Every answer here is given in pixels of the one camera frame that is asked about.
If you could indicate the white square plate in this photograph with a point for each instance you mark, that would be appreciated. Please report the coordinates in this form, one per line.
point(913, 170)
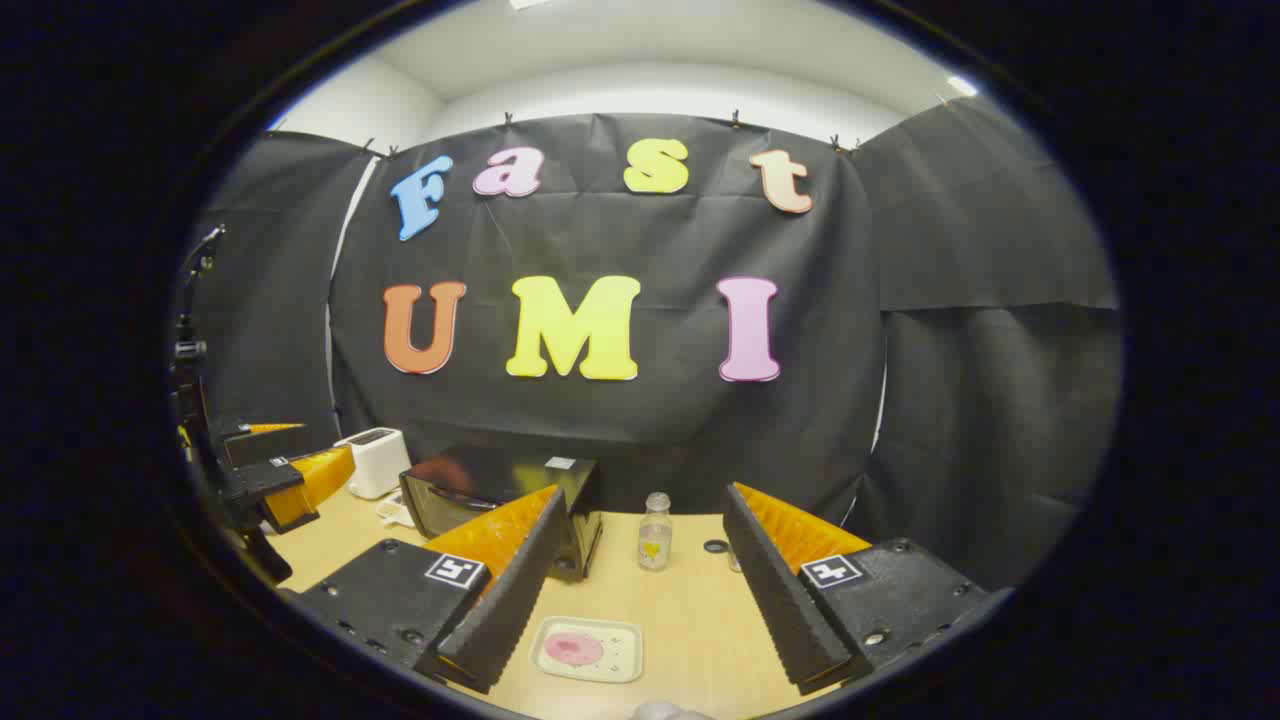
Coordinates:
point(615, 660)

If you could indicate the black electric oven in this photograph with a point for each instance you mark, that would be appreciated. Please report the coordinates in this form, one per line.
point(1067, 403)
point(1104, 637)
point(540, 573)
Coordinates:
point(470, 485)

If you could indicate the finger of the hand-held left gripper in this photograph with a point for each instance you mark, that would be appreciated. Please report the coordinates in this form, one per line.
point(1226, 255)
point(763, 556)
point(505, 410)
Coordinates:
point(310, 485)
point(260, 443)

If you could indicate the white toaster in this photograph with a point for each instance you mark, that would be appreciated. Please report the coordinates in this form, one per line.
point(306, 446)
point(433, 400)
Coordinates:
point(375, 460)

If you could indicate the pink ham slice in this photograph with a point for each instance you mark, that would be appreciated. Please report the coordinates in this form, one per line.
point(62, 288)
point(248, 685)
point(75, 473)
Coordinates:
point(573, 649)

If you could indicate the black backdrop cloth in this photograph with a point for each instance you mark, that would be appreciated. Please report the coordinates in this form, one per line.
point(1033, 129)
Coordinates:
point(650, 420)

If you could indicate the clear glass bottle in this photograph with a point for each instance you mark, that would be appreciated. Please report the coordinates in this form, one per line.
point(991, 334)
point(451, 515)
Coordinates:
point(655, 540)

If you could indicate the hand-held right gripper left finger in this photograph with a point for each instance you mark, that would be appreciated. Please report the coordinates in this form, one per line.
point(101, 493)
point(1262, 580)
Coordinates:
point(510, 600)

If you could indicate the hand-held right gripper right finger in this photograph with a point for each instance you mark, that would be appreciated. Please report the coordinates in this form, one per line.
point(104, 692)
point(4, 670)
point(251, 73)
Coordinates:
point(790, 600)

